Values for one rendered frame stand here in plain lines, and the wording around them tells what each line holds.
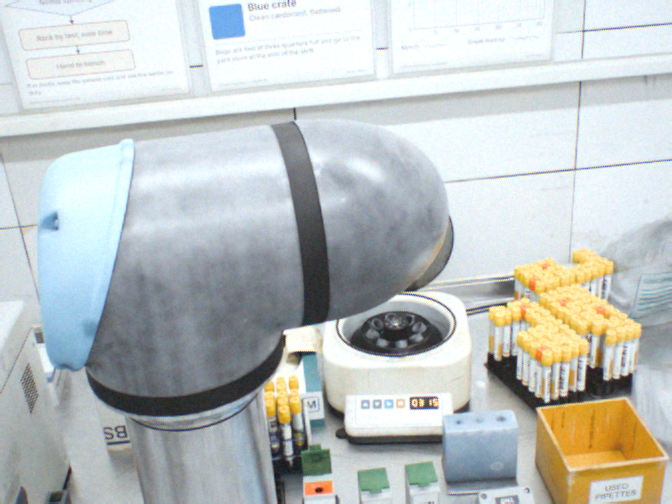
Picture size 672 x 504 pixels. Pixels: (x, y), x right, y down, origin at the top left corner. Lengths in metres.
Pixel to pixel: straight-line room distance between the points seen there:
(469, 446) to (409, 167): 0.75
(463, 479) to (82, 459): 0.59
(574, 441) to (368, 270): 0.85
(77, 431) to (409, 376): 0.56
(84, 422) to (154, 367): 1.00
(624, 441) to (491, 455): 0.20
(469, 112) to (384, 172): 1.06
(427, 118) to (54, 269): 1.13
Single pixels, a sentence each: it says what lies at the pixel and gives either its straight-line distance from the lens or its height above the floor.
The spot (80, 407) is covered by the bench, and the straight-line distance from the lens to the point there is 1.46.
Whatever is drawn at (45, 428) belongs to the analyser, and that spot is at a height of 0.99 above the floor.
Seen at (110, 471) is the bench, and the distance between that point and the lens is 1.30.
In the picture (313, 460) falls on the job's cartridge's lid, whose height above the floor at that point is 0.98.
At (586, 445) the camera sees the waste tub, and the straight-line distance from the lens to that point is 1.24.
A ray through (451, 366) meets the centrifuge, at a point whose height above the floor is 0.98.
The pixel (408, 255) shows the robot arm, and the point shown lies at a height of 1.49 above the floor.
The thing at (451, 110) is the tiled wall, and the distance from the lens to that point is 1.47.
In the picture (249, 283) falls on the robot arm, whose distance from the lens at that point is 0.40.
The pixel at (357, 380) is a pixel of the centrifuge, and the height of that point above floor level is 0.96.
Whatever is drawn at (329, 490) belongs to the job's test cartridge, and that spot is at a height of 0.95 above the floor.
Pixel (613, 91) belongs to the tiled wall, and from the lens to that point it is 1.56.
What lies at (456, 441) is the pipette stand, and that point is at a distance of 1.14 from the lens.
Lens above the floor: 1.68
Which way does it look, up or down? 26 degrees down
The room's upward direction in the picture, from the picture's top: 4 degrees counter-clockwise
